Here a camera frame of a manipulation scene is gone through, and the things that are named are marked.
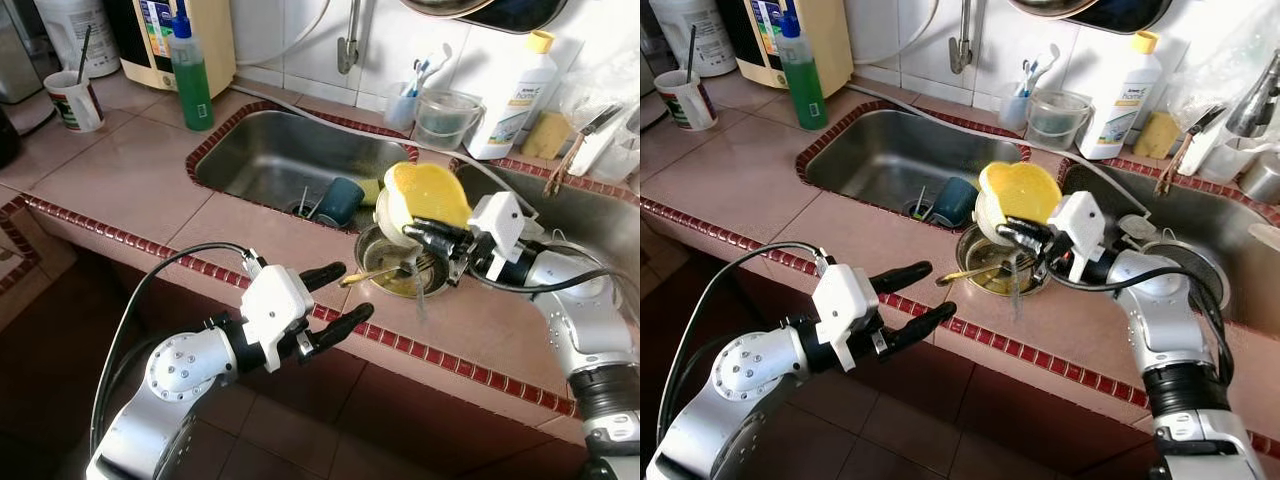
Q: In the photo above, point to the steel fork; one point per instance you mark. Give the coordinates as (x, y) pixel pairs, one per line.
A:
(360, 276)
(955, 274)

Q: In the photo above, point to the grey metal appliance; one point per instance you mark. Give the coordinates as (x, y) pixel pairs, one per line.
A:
(15, 60)

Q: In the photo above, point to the teal rabbit mug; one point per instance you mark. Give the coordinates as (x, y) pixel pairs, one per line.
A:
(952, 200)
(340, 200)

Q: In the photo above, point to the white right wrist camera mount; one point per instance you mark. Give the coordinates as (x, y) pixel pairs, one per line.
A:
(1080, 222)
(497, 225)

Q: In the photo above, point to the thin steel stick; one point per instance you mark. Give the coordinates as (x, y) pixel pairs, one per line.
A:
(305, 200)
(921, 200)

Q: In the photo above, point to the dull yellow sponge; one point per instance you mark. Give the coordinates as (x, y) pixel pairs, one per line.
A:
(548, 135)
(1158, 135)

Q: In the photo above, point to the bright yellow sponge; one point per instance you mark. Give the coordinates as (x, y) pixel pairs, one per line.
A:
(370, 190)

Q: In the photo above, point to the black stirring stick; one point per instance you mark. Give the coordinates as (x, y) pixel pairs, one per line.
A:
(83, 55)
(691, 55)

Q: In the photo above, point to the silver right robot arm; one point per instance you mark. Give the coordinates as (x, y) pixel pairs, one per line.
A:
(1160, 320)
(590, 320)

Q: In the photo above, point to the blue toothbrush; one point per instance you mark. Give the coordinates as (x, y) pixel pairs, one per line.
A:
(414, 78)
(1027, 78)

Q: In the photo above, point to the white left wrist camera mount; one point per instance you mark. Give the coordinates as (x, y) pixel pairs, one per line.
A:
(845, 310)
(272, 310)

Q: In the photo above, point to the stainless steel sink basin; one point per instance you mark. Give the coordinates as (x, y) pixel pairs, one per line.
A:
(1110, 195)
(270, 155)
(880, 155)
(575, 205)

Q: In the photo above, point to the white plastic jug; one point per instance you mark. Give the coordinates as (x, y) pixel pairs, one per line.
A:
(80, 35)
(700, 35)

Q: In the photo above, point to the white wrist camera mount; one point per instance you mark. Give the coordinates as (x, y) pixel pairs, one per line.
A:
(272, 310)
(497, 225)
(1080, 222)
(845, 310)

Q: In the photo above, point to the white printed mug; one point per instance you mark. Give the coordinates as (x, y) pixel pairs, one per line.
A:
(75, 105)
(688, 105)

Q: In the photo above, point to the small steel cup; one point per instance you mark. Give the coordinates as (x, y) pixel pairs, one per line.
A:
(1260, 180)

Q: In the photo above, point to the white yellow-capped detergent bottle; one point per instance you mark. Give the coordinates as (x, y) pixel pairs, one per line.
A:
(515, 100)
(1125, 100)

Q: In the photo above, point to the green dish soap bottle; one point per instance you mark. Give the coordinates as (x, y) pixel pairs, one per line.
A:
(190, 90)
(802, 90)

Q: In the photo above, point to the stainless steel bowl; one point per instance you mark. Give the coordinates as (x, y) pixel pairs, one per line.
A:
(375, 255)
(975, 255)

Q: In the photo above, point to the clear small plastic bucket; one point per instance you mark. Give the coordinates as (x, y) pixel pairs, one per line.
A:
(447, 122)
(1058, 122)

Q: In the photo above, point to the steel pot lid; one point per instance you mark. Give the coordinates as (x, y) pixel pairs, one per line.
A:
(1205, 262)

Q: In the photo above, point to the chrome pull-out faucet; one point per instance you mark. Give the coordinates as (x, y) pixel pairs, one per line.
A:
(1255, 105)

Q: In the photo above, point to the clear plastic cup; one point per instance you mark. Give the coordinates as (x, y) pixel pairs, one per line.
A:
(615, 160)
(1228, 162)

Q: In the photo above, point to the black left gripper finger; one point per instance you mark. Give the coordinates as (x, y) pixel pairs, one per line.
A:
(900, 277)
(340, 328)
(322, 277)
(920, 328)

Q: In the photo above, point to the clear plastic bag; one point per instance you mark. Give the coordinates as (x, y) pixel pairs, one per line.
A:
(1220, 70)
(600, 90)

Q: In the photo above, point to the yellow plastic bowl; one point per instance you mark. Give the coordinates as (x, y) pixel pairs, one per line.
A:
(1020, 190)
(430, 195)

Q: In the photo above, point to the beige water purifier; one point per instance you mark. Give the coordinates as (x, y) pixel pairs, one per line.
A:
(215, 50)
(830, 50)

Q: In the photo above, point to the steel wall tap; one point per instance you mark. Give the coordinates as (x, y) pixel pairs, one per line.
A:
(962, 40)
(349, 40)

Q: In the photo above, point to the white black-topped dish brush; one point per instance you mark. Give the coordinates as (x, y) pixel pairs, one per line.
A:
(1203, 145)
(598, 145)

